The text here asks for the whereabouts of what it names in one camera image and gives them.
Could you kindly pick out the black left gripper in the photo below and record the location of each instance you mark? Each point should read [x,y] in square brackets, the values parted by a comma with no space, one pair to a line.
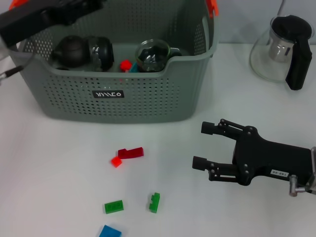
[29,22]

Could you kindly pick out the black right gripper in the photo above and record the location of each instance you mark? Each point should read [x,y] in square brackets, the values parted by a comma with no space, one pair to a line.
[269,158]

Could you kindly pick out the large red toy brick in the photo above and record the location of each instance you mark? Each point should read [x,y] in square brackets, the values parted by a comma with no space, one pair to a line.
[124,64]

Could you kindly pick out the green stepped toy brick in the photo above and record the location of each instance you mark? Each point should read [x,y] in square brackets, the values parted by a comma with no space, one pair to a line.
[154,203]

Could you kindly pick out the teal square toy plate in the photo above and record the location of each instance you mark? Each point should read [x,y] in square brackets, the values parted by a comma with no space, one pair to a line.
[134,67]

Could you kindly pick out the blue square toy plate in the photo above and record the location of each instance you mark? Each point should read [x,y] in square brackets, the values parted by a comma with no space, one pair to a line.
[109,232]

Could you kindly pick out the grey perforated storage basket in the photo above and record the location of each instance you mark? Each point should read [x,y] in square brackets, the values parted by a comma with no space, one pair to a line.
[148,108]

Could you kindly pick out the black clay teapot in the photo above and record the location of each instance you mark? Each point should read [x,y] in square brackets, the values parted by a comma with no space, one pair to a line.
[69,53]

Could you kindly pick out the dark red toy brick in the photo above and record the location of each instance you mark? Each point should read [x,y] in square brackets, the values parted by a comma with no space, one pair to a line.
[130,153]

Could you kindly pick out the small red toy brick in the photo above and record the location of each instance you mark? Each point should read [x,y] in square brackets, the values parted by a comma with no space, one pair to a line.
[116,162]

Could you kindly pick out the green rectangular toy brick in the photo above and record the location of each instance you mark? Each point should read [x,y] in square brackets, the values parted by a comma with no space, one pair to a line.
[113,207]

